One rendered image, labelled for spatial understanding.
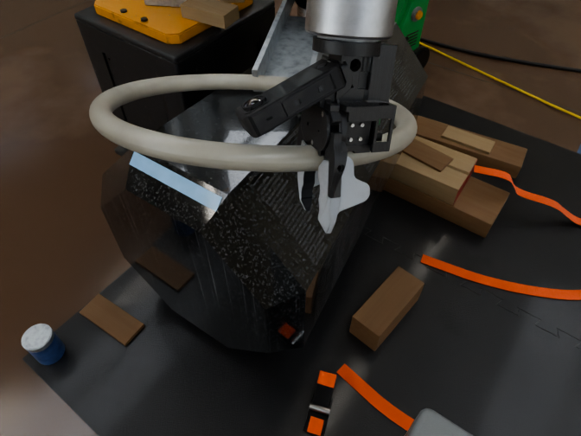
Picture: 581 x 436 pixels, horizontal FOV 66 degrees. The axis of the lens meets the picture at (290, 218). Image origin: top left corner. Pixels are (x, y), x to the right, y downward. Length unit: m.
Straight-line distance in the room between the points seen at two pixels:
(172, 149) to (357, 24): 0.23
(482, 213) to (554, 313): 0.49
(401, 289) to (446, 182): 0.56
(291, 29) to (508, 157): 1.58
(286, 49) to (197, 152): 0.63
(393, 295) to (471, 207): 0.63
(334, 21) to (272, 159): 0.15
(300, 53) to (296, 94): 0.63
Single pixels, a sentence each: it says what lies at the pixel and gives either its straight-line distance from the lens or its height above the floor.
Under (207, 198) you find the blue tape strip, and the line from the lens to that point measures 1.13.
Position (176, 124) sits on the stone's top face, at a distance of 1.33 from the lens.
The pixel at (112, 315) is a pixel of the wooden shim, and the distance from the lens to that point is 1.90.
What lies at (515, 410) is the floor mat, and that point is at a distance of 1.82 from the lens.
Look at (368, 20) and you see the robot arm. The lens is 0.46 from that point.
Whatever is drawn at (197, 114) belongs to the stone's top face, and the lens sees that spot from 1.36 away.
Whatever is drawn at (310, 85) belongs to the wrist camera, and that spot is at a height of 1.33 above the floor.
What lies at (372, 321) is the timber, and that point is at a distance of 1.67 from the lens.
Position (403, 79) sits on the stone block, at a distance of 1.75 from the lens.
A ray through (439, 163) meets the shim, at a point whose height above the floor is 0.22.
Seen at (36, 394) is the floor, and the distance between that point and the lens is 1.90.
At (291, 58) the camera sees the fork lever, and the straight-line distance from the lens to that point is 1.07.
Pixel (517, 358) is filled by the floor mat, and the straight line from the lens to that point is 1.90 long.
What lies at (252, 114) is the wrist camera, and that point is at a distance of 0.46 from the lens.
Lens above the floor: 1.59
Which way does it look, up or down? 49 degrees down
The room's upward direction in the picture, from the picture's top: straight up
